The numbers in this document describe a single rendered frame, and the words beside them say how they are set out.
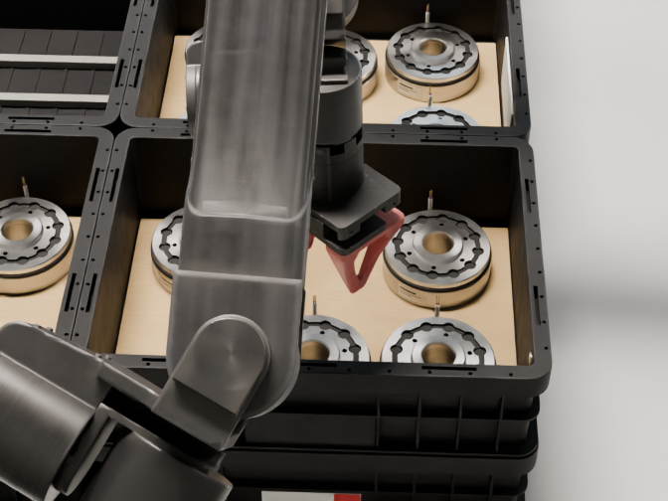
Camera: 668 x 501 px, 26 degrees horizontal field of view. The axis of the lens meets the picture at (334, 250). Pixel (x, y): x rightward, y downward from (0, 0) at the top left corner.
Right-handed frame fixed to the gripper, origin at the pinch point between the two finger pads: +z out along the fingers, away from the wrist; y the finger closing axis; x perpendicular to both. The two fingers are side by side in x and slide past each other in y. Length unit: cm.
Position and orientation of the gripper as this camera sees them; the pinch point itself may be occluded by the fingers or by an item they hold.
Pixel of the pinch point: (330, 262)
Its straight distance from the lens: 117.5
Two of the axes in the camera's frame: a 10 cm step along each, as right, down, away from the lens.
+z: 0.3, 7.2, 6.9
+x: 7.3, -4.9, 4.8
